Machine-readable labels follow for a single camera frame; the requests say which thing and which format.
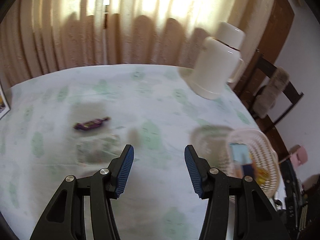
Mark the yellow jelly cup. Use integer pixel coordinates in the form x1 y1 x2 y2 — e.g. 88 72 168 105
255 167 270 185

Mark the purple candy bar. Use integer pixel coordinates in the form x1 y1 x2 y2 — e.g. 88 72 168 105
73 116 111 131

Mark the pink plastic basket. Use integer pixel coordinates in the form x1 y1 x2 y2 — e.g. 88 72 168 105
224 128 281 198

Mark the pink small chair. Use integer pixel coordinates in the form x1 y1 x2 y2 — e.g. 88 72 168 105
279 145 308 167

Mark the cloud print tablecloth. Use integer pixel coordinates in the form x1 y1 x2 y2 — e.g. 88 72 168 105
1 64 257 239

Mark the grey fuzzy scarf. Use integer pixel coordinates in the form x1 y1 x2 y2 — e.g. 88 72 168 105
252 67 290 119

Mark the photo collage stand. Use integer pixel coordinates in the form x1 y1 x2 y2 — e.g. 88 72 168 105
0 86 10 119

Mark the dark wooden chair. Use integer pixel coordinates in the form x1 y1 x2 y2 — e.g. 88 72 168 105
242 53 304 159

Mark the white thermos jug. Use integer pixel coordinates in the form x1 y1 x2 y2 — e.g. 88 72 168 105
188 22 246 100

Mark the brown wooden door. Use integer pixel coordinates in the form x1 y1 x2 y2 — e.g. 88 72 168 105
233 0 295 99

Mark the beige curtain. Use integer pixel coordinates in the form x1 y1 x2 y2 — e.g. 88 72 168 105
1 0 274 89

